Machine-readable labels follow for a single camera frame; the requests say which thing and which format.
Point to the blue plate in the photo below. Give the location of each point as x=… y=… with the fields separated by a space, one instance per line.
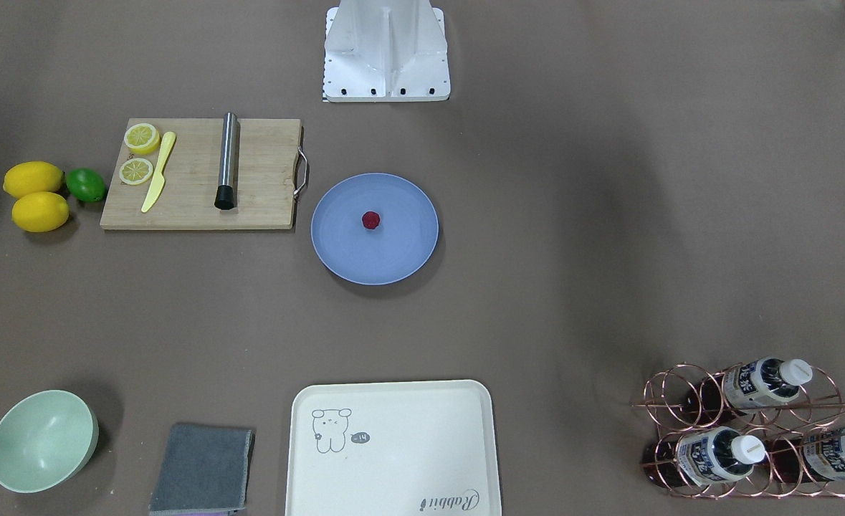
x=374 y=229

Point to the red strawberry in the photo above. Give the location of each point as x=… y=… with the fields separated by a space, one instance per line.
x=371 y=220

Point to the bottle with white cap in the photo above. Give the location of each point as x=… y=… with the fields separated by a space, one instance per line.
x=761 y=384

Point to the cream rabbit tray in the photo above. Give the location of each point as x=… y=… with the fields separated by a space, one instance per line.
x=393 y=448

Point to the metal cylinder tool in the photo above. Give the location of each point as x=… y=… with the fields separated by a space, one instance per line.
x=226 y=193

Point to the yellow plastic knife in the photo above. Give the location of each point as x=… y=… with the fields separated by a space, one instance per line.
x=158 y=181

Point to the grey folded cloth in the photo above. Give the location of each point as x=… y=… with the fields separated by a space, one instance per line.
x=204 y=471

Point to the wooden cutting board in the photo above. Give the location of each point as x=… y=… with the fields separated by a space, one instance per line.
x=267 y=178

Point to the lemon half slice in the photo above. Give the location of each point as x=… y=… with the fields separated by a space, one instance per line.
x=142 y=138
x=135 y=171

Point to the green lime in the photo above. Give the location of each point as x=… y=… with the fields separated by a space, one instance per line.
x=86 y=185

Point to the yellow lemon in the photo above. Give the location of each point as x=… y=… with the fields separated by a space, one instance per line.
x=31 y=177
x=40 y=212

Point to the green bowl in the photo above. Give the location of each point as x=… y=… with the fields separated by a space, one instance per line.
x=45 y=439

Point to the copper wire bottle rack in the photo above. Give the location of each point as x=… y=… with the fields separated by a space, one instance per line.
x=674 y=401

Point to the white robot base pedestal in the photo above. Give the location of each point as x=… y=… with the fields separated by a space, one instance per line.
x=385 y=51

